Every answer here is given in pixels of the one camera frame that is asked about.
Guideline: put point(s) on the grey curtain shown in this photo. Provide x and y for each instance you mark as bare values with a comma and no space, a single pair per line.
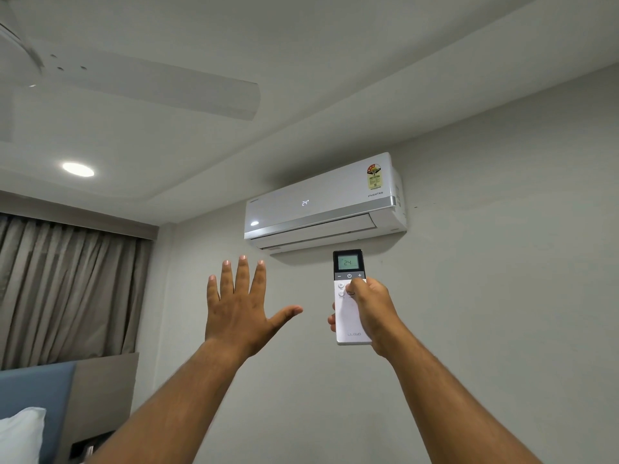
67,289

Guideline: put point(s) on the white pillow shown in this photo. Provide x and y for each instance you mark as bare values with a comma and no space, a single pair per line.
22,437

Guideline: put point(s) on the person's left little finger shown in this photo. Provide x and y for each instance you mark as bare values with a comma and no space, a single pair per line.
213,293

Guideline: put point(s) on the person's left middle finger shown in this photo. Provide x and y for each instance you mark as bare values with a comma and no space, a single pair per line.
242,278

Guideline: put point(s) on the white ceiling fan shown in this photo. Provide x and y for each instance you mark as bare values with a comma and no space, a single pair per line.
121,82

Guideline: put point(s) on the person's right thumb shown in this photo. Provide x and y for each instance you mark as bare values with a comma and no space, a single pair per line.
359,288

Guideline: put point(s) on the person's left hand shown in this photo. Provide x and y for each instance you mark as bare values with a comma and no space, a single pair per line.
237,317

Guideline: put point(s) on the person's right forearm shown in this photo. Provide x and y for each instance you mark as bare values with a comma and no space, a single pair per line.
449,401

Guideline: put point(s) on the round ceiling light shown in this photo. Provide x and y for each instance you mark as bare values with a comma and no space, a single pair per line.
78,169

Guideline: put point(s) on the white air conditioner remote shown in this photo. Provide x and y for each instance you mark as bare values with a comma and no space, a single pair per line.
349,304

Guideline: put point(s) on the white wall air conditioner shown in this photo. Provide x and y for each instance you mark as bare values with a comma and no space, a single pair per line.
324,205

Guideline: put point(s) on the curtain pelmet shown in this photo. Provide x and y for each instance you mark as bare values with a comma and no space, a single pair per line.
77,212

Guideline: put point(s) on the person's left thumb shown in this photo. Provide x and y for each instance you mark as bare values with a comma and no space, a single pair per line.
287,315

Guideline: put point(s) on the grey wooden headboard panel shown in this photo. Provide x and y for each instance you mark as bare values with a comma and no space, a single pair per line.
104,396

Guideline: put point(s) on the person's left forearm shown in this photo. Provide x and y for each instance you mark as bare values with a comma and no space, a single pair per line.
171,405

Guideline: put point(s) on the person's right hand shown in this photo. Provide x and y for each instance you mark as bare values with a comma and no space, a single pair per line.
371,314

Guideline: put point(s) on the blue padded headboard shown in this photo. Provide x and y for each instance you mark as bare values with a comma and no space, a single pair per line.
36,391

